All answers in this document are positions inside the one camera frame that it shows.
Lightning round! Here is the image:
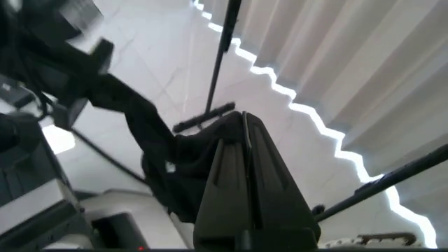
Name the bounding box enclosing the white curtain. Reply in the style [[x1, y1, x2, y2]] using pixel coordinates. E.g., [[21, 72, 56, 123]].
[[194, 0, 448, 246]]

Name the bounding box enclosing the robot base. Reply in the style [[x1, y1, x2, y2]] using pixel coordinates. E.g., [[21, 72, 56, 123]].
[[0, 75, 193, 250]]

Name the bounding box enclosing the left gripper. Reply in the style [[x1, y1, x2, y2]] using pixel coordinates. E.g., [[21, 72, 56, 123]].
[[41, 37, 115, 130]]

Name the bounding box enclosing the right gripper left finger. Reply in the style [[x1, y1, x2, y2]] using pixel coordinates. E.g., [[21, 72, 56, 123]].
[[193, 120, 251, 250]]

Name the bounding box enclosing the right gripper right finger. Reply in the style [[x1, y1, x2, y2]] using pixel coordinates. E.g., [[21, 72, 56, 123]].
[[244, 111, 321, 250]]

